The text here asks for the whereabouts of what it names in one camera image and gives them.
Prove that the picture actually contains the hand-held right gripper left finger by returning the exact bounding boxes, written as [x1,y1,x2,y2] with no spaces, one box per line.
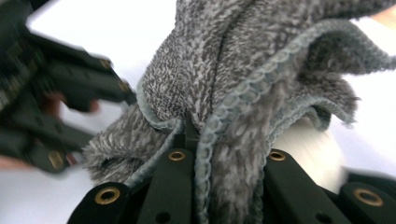
[136,116,200,224]

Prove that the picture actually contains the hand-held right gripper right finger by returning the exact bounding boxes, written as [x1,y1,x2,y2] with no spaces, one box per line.
[263,148,353,224]

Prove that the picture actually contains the grey fluffy towel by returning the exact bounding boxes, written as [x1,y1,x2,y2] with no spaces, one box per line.
[82,0,396,224]

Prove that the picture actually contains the pale blue table sheet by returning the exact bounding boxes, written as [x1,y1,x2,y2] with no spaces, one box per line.
[0,0,396,224]

